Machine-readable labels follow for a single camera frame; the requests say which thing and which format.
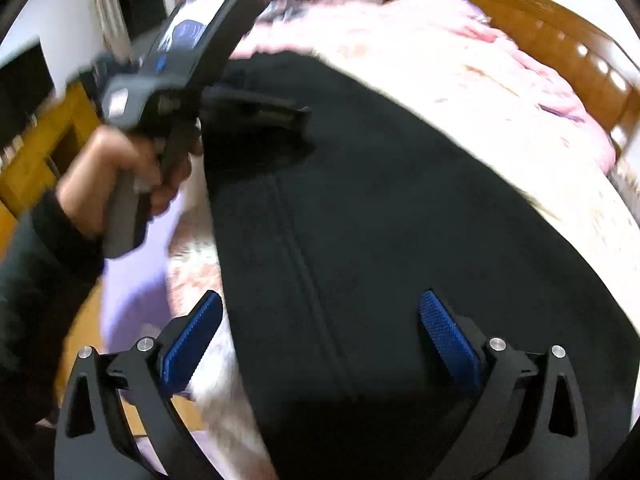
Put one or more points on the floral bed sheet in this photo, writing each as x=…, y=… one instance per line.
x=525, y=150

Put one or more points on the wooden desk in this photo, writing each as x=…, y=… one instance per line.
x=45, y=155

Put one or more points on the pink quilt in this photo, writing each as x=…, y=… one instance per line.
x=425, y=35

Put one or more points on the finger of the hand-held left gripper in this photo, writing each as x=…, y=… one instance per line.
x=255, y=107

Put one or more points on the black pants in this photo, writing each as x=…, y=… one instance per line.
x=375, y=210

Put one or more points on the black monitor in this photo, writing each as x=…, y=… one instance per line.
x=22, y=90

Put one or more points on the wooden bed headboard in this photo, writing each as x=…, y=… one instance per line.
x=560, y=45

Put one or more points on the person's left hand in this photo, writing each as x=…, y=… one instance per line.
x=100, y=175

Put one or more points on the dark window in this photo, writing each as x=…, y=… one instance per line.
x=141, y=2

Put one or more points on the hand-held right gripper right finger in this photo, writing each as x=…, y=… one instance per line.
x=447, y=340

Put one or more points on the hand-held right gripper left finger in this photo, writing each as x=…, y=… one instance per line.
x=195, y=340

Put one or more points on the purple blanket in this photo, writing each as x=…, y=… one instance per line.
x=135, y=270

